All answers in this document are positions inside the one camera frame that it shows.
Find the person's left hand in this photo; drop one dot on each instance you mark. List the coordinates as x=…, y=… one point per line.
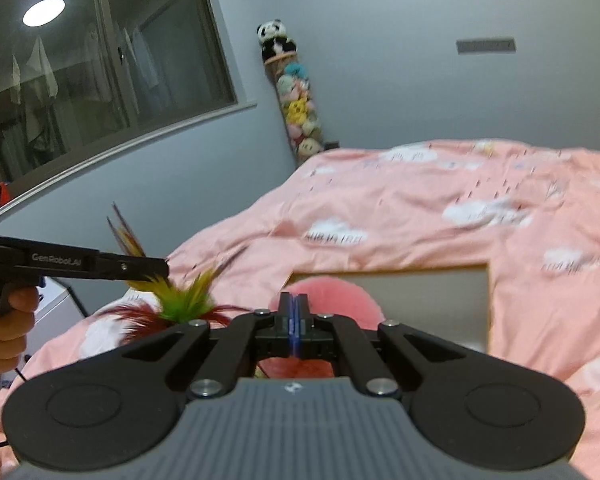
x=7, y=340

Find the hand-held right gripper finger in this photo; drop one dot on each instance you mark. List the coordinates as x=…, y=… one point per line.
x=297, y=322
x=291, y=322

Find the hanging net of plush toys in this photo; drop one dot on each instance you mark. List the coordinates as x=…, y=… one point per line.
x=300, y=110

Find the small red object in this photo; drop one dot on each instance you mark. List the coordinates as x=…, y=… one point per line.
x=2, y=195

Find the pink fluffy ball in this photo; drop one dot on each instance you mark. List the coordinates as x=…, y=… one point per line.
x=345, y=300

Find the colourful feather toy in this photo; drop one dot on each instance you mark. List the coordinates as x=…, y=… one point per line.
x=185, y=305

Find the window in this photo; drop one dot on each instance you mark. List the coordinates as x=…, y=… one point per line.
x=105, y=60

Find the panda plush toy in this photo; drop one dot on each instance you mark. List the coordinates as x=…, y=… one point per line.
x=275, y=40

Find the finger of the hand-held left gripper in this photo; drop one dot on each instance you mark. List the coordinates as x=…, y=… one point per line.
x=130, y=266

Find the grey wall plate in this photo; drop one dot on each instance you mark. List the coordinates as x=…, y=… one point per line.
x=485, y=46

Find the pink printed blanket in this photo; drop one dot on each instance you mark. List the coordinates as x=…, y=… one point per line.
x=430, y=220

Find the orange cardboard box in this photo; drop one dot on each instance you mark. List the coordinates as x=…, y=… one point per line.
x=430, y=300

